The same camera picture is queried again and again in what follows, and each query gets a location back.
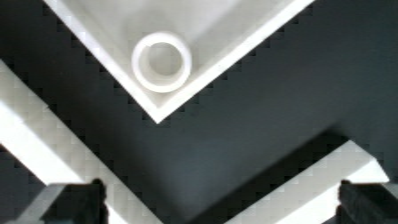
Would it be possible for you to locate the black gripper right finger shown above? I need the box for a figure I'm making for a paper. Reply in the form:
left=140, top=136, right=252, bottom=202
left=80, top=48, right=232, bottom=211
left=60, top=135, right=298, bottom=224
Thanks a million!
left=336, top=180, right=398, bottom=224

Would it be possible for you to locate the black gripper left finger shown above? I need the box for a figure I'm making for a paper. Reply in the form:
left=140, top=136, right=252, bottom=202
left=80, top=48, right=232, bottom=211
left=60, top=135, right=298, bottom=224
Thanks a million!
left=16, top=178, right=110, bottom=224

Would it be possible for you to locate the white square table top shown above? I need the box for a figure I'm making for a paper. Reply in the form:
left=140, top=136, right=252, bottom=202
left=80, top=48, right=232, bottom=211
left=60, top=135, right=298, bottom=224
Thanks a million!
left=42, top=0, right=314, bottom=121

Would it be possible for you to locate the white U-shaped obstacle fence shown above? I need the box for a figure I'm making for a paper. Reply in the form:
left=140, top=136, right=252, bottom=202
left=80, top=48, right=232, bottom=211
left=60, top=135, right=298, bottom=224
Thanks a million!
left=0, top=61, right=389, bottom=224

